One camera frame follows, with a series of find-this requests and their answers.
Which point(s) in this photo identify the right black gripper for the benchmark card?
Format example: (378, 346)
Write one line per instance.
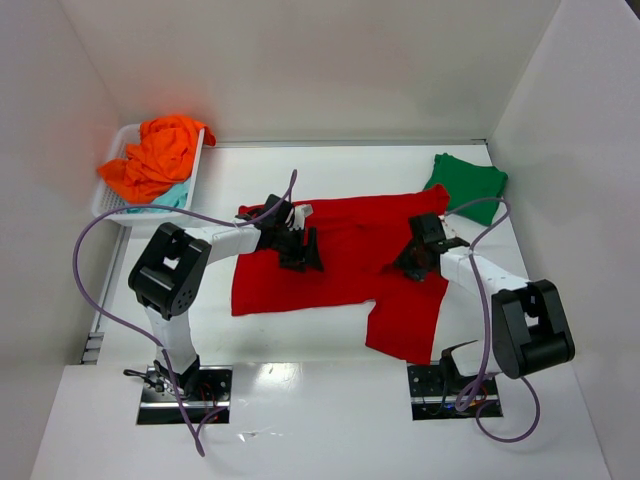
(415, 260)

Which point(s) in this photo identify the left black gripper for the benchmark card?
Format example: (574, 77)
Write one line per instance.
(298, 251)

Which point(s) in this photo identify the red t shirt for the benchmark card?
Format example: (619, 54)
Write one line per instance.
(358, 241)

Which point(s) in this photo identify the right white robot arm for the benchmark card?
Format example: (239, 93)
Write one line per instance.
(526, 328)

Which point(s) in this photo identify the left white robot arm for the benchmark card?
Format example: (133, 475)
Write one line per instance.
(167, 276)

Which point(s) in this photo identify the folded green t shirt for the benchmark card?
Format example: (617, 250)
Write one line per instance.
(466, 182)

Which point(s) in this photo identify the teal t shirt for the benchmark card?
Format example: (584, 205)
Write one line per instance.
(176, 197)

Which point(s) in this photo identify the orange t shirt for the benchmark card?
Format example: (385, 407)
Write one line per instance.
(163, 157)

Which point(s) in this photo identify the white plastic basket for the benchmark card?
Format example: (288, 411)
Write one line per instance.
(106, 199)

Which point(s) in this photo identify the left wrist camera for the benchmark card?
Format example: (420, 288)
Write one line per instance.
(300, 213)

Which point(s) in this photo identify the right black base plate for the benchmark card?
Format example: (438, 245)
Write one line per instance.
(432, 397)

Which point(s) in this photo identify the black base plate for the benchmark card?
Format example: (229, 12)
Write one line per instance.
(432, 397)
(210, 398)

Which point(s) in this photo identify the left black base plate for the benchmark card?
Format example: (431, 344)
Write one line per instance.
(210, 398)

